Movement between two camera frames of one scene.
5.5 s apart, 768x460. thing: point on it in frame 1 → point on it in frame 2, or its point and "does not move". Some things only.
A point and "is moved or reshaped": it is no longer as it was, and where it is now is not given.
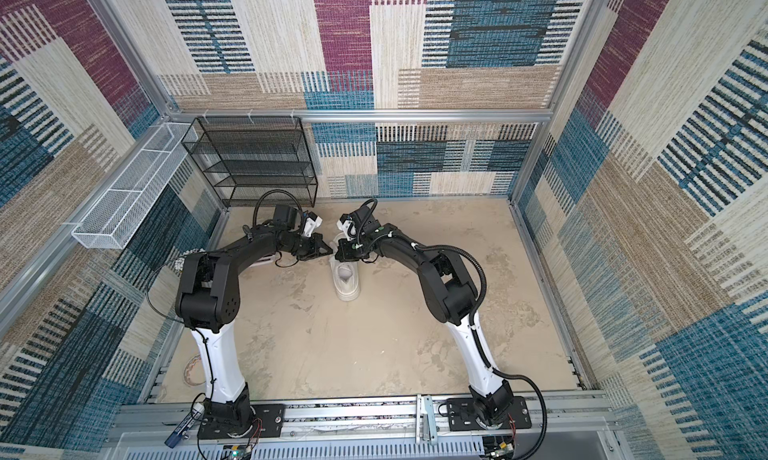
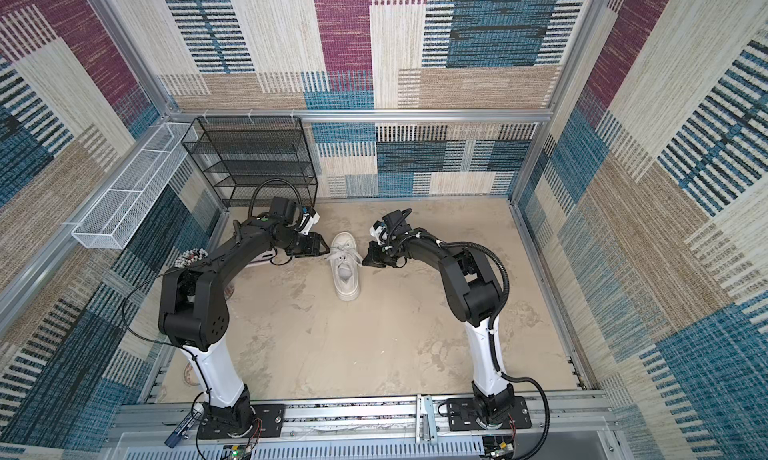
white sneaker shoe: [345, 274] does not move
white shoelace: [345, 273] is moved or reshaped
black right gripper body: [353, 250] → [383, 255]
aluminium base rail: [579, 426] does not move
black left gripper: [316, 242] does not move
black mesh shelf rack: [249, 157] does not move
